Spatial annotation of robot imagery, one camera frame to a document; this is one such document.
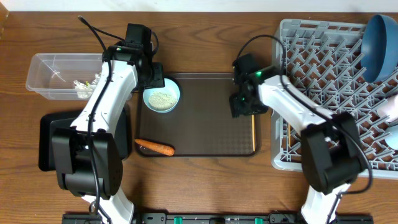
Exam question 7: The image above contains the light blue cup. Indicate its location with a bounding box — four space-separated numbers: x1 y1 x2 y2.
385 125 398 150

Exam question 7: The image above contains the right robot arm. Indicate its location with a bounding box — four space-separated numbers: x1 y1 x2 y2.
229 66 372 223

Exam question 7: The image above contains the dark blue plate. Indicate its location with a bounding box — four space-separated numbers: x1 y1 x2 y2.
361 14 397 83

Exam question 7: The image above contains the light blue rice bowl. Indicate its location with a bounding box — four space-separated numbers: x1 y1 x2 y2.
142 78 180 113

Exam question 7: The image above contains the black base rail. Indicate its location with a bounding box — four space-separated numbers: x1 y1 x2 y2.
62 212 374 224

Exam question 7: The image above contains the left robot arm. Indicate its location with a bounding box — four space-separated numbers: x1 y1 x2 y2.
51 44 164 223

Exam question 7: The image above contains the pink cup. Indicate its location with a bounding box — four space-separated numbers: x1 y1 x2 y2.
376 95 397 123

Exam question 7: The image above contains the grey dishwasher rack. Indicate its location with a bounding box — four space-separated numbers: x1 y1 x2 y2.
272 19 397 179

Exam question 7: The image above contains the brown serving tray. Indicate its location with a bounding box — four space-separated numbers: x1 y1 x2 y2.
135 73 261 157

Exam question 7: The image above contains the white paper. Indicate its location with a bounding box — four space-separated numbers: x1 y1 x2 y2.
73 80 93 100

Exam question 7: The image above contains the orange carrot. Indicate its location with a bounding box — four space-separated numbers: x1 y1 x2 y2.
134 139 175 156

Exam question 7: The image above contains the clear plastic waste bin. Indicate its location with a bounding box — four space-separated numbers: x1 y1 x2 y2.
25 53 103 100

